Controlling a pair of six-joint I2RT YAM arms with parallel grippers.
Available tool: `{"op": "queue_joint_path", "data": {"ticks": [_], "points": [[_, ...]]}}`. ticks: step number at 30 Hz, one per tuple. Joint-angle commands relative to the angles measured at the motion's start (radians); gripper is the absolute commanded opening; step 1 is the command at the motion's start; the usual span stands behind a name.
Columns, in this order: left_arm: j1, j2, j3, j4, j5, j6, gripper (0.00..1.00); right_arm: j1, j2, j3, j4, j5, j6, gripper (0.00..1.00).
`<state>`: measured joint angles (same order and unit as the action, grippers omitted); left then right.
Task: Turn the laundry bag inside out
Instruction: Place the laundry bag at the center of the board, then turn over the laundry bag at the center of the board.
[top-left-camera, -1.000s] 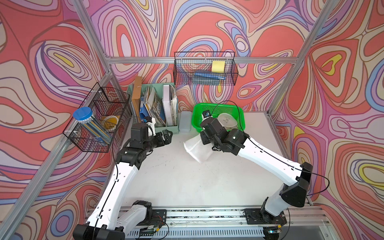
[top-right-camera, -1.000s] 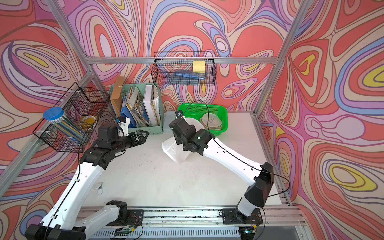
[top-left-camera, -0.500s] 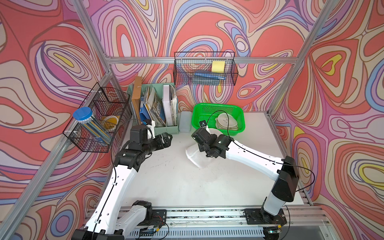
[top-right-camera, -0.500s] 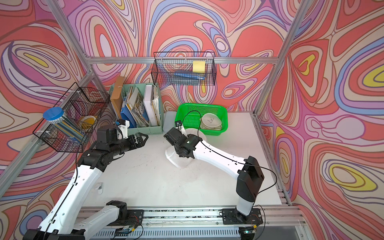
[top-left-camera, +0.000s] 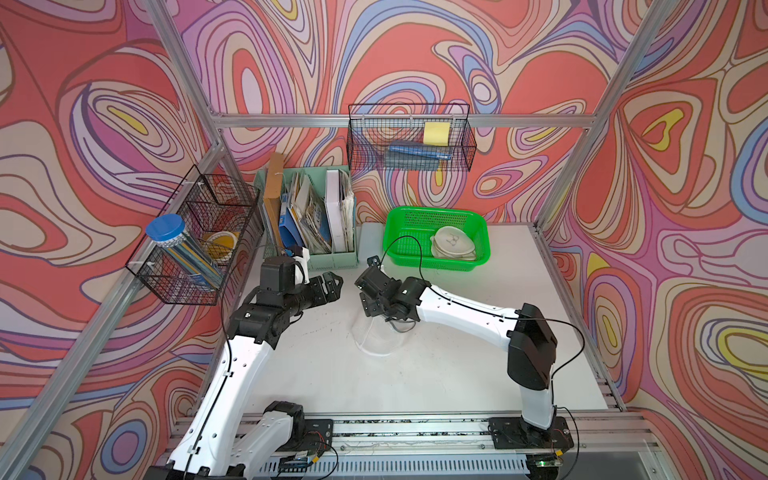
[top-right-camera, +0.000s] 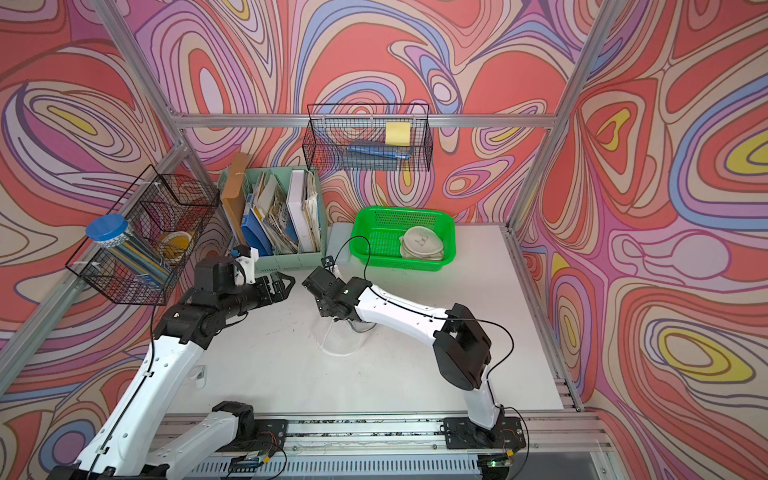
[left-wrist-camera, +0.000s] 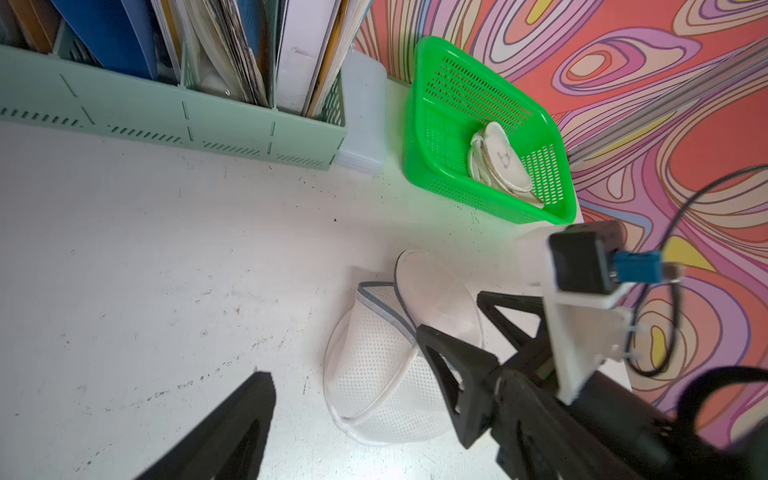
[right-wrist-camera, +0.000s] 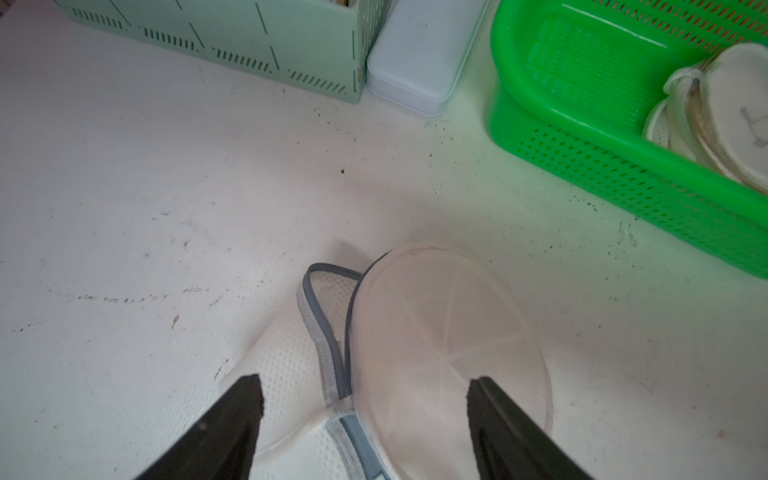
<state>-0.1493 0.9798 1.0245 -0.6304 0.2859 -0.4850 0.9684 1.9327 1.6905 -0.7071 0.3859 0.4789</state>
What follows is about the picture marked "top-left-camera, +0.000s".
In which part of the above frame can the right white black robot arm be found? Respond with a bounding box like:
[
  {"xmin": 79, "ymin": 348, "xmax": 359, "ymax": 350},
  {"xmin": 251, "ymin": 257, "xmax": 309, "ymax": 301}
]
[{"xmin": 355, "ymin": 266, "xmax": 558, "ymax": 431}]

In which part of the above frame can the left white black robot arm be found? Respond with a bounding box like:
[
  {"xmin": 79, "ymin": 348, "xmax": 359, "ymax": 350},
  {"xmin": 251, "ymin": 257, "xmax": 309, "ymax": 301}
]
[{"xmin": 144, "ymin": 256, "xmax": 343, "ymax": 479}]

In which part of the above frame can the blue folder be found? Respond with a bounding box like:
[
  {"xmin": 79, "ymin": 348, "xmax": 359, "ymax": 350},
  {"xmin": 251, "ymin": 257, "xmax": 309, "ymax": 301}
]
[{"xmin": 278, "ymin": 206, "xmax": 305, "ymax": 250}]

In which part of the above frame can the green plastic basket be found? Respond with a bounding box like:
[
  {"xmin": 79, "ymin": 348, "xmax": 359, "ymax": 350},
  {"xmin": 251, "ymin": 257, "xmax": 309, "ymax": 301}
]
[{"xmin": 382, "ymin": 207, "xmax": 491, "ymax": 271}]

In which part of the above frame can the yellow tape roll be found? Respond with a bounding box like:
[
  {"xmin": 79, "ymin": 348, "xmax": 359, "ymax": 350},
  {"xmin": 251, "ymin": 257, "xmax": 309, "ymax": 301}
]
[{"xmin": 203, "ymin": 231, "xmax": 239, "ymax": 265}]

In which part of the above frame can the mint green file organizer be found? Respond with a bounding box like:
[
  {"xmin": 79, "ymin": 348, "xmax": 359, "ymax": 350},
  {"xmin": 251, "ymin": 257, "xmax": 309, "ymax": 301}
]
[{"xmin": 254, "ymin": 166, "xmax": 358, "ymax": 270}]

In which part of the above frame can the brown cardboard folder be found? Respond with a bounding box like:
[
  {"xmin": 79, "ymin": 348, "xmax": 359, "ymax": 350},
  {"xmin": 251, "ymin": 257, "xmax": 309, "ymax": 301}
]
[{"xmin": 263, "ymin": 152, "xmax": 285, "ymax": 254}]

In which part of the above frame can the white book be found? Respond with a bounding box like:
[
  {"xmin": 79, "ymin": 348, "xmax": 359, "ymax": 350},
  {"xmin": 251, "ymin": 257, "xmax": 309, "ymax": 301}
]
[{"xmin": 325, "ymin": 170, "xmax": 347, "ymax": 253}]

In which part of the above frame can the blue lidded clear jar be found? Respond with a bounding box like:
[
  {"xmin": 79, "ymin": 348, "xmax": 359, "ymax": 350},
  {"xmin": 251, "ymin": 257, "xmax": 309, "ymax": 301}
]
[{"xmin": 145, "ymin": 213, "xmax": 223, "ymax": 291}]

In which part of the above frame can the blue pen pouch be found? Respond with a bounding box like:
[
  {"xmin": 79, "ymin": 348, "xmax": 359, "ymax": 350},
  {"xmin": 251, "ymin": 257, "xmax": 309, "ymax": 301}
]
[{"xmin": 388, "ymin": 143, "xmax": 453, "ymax": 161}]

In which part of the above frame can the yellow sticky note pad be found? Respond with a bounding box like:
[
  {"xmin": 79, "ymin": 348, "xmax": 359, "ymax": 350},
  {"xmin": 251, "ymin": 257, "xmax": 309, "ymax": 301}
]
[{"xmin": 422, "ymin": 121, "xmax": 451, "ymax": 147}]

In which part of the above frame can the green circuit board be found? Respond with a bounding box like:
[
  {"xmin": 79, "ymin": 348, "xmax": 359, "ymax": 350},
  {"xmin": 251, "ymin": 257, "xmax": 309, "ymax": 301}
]
[{"xmin": 274, "ymin": 456, "xmax": 317, "ymax": 478}]

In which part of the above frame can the left black wire basket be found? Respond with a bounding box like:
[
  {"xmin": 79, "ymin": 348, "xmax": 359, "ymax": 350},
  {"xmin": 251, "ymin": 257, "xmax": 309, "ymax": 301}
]
[{"xmin": 126, "ymin": 166, "xmax": 264, "ymax": 306}]

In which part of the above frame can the black wire basket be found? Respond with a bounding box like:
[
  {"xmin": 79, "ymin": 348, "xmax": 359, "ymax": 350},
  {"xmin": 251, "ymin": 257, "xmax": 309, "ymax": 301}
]
[
  {"xmin": 347, "ymin": 100, "xmax": 477, "ymax": 172},
  {"xmin": 126, "ymin": 166, "xmax": 264, "ymax": 306}
]

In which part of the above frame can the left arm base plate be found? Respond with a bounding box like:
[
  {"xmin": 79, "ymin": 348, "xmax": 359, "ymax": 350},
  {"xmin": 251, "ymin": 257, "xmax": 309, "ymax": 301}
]
[{"xmin": 281, "ymin": 418, "xmax": 334, "ymax": 452}]

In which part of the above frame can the back black wire basket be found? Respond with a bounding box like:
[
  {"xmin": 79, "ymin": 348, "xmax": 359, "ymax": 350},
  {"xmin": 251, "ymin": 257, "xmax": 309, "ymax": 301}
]
[{"xmin": 347, "ymin": 100, "xmax": 477, "ymax": 172}]

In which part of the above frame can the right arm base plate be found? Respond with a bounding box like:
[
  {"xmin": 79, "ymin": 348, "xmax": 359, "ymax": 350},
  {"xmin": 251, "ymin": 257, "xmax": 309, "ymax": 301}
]
[{"xmin": 488, "ymin": 416, "xmax": 575, "ymax": 452}]

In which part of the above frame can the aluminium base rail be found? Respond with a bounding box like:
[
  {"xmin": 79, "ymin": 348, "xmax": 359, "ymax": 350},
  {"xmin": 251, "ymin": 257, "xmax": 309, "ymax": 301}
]
[{"xmin": 143, "ymin": 410, "xmax": 667, "ymax": 480}]

